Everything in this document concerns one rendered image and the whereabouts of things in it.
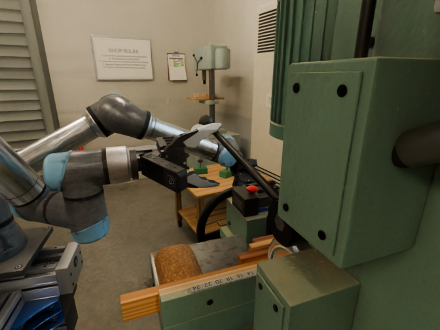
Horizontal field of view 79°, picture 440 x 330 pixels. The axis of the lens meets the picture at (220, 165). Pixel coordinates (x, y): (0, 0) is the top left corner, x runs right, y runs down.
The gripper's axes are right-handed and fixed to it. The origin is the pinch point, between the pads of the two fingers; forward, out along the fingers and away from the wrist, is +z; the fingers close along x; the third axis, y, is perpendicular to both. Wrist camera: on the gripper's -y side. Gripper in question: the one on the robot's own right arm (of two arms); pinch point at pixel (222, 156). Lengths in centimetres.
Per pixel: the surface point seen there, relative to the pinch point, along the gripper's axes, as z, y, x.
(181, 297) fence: -15.1, -22.6, 13.2
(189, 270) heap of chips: -11.6, -14.2, 17.0
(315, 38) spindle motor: 6.0, -18.2, -24.8
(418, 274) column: 1.5, -42.5, -6.9
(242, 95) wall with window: 107, 218, 31
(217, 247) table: -2.8, -6.2, 20.8
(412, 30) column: 1.7, -35.1, -25.5
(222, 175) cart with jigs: 49, 121, 73
